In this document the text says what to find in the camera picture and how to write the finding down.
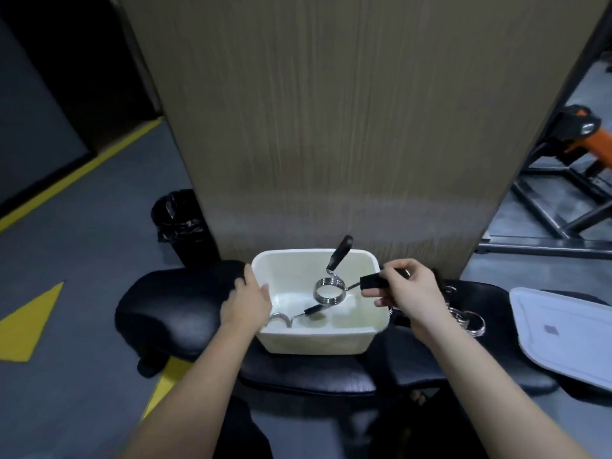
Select person's right hand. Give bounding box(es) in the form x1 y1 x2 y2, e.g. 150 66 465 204
361 259 455 345

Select black and orange gym machine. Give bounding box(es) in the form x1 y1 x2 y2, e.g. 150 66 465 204
477 67 612 257

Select person's dark trousers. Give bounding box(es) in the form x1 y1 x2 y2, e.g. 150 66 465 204
209 394 460 459

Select person's left forearm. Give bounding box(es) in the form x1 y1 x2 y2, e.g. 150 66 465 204
119 324 260 459

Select person's right forearm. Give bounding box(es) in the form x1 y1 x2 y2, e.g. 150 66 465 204
415 324 594 459

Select white plastic bin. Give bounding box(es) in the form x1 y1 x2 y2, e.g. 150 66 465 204
251 248 391 355

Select wood-grain pillar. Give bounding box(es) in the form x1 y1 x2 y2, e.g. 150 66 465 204
116 0 609 285

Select person's left hand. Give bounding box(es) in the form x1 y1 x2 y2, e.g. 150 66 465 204
220 264 273 337

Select chrome spring collar black handles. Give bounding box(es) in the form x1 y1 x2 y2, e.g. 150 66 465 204
444 281 487 338
313 235 384 306
267 303 327 329

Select white plastic lid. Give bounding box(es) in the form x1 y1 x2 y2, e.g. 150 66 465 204
509 287 612 393

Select black trash bin with bag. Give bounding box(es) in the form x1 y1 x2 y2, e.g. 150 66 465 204
151 188 221 268

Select black padded bench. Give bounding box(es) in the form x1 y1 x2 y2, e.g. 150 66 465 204
114 259 612 408

